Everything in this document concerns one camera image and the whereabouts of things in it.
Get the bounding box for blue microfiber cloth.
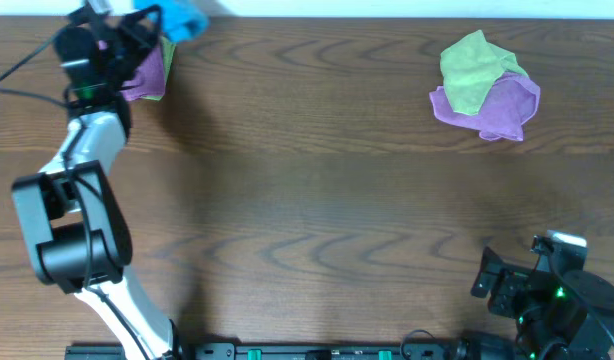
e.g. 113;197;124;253
132;0;209;44

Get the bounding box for crumpled purple cloth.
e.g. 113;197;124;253
429;72;541;142

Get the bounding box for crumpled green cloth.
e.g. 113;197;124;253
440;30;528;116

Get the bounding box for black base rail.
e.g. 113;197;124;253
63;335;518;360

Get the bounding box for folded purple cloth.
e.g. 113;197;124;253
121;38;163;101

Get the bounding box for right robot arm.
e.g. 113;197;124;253
466;231;614;360

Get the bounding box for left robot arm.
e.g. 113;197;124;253
12;1;189;359

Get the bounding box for folded green cloth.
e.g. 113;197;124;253
143;36;176;101

